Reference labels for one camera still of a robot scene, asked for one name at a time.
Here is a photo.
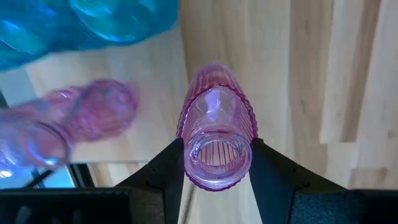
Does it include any pink squat ribbed glass vase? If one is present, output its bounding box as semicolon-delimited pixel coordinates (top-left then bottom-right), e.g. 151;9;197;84
176;61;259;192

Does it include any teal wide textured glass vase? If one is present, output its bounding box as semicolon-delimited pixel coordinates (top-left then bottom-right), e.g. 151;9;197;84
0;0;180;73

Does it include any pink diamond-textured glass vase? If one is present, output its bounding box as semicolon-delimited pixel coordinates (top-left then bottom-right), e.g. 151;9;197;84
0;78;140;175

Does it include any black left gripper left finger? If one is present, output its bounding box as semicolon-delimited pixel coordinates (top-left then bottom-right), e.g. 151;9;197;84
0;138;186;224

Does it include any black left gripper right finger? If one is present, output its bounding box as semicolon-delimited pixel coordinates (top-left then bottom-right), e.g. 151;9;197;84
248;138;398;224

